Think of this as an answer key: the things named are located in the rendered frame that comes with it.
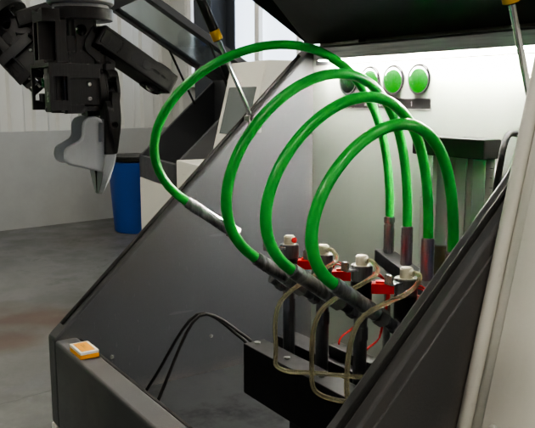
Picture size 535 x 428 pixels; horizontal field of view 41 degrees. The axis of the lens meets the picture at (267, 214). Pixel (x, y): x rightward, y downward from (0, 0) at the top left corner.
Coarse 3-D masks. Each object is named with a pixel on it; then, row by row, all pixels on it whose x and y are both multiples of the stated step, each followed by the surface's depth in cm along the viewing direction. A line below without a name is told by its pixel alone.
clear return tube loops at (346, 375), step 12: (336, 252) 96; (372, 264) 90; (372, 276) 88; (420, 276) 83; (336, 300) 85; (396, 300) 81; (276, 312) 90; (372, 312) 79; (276, 324) 90; (276, 336) 91; (312, 336) 84; (276, 348) 91; (312, 348) 84; (348, 348) 78; (276, 360) 91; (312, 360) 84; (348, 360) 78; (288, 372) 90; (300, 372) 90; (312, 372) 84; (324, 372) 90; (348, 372) 78; (312, 384) 84; (348, 384) 78; (324, 396) 84; (348, 396) 78
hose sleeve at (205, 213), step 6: (192, 198) 109; (186, 204) 108; (192, 204) 108; (198, 204) 108; (192, 210) 108; (198, 210) 108; (204, 210) 109; (210, 210) 109; (204, 216) 109; (210, 216) 109; (216, 216) 109; (210, 222) 109; (216, 222) 109; (222, 222) 109; (222, 228) 110
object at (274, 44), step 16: (240, 48) 106; (256, 48) 106; (272, 48) 107; (288, 48) 108; (304, 48) 108; (320, 48) 109; (208, 64) 106; (336, 64) 110; (192, 80) 105; (176, 96) 105; (160, 112) 105; (160, 128) 106; (384, 144) 113; (384, 160) 114; (160, 176) 107; (384, 176) 115; (176, 192) 107
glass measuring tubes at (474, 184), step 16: (448, 144) 109; (464, 144) 107; (480, 144) 104; (496, 144) 105; (432, 160) 115; (464, 160) 109; (480, 160) 106; (496, 160) 106; (432, 176) 116; (464, 176) 109; (480, 176) 106; (432, 192) 117; (464, 192) 110; (480, 192) 107; (464, 208) 110; (480, 208) 107; (464, 224) 111
